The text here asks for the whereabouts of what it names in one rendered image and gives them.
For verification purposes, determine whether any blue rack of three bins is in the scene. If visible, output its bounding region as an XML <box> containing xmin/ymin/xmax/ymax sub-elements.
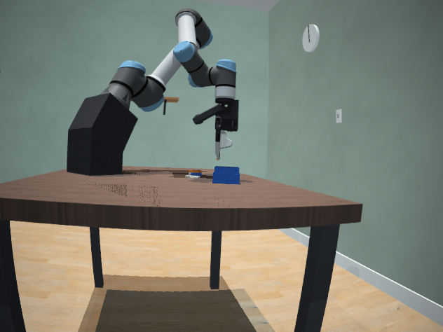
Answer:
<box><xmin>212</xmin><ymin>166</ymin><xmax>240</xmax><ymax>184</ymax></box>

